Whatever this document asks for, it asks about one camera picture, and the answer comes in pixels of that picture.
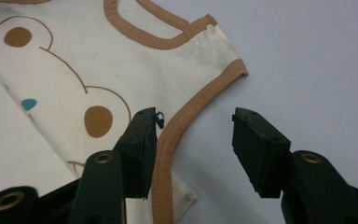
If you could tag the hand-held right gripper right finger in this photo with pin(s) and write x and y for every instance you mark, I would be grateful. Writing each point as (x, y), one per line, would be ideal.
(261, 155)

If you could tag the cream baby bodysuit brown trim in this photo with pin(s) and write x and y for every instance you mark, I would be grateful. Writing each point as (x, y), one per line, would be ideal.
(74, 62)

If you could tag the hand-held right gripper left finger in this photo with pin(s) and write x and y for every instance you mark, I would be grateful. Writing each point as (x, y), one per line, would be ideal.
(138, 149)

